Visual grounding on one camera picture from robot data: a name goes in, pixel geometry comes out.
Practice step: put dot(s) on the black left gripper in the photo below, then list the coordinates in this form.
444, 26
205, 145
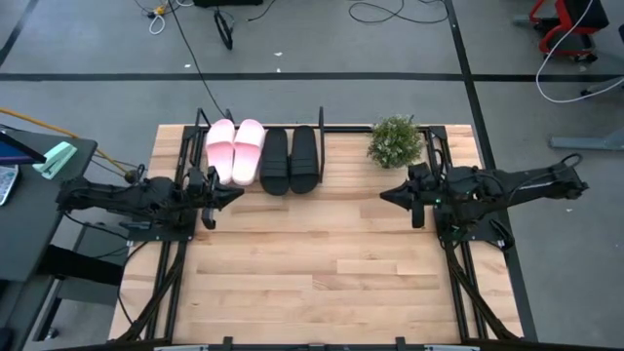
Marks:
209, 214

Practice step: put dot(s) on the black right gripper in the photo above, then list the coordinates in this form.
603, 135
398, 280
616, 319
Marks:
418, 217

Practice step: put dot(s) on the pink foam slide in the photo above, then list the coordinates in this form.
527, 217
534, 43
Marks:
220, 151
248, 151

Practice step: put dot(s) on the black foam slide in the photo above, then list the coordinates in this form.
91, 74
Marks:
274, 163
304, 161

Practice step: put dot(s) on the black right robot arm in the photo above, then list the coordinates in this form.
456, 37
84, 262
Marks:
512, 187

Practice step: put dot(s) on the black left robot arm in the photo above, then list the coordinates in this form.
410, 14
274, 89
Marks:
127, 197

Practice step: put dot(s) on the green potted plant black pot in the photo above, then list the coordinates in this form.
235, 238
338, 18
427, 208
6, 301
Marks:
395, 141

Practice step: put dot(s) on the teal stapler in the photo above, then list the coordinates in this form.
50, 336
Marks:
54, 160

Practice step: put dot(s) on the grey stand base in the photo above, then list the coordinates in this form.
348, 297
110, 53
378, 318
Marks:
585, 142

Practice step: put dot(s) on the black side desk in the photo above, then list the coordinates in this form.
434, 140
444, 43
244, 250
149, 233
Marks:
29, 229

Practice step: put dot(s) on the dark laptop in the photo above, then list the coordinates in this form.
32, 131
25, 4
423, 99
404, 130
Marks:
17, 148

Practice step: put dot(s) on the white keyboard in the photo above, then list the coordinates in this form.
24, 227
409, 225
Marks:
7, 183

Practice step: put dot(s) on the red chair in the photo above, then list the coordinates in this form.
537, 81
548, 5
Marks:
568, 27

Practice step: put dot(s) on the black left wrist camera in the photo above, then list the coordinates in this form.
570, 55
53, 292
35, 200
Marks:
195, 178

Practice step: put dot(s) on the black aluminium table frame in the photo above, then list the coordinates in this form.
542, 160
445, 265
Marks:
346, 129

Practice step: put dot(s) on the black frame wooden shoe shelf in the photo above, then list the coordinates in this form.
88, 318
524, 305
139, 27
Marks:
322, 146

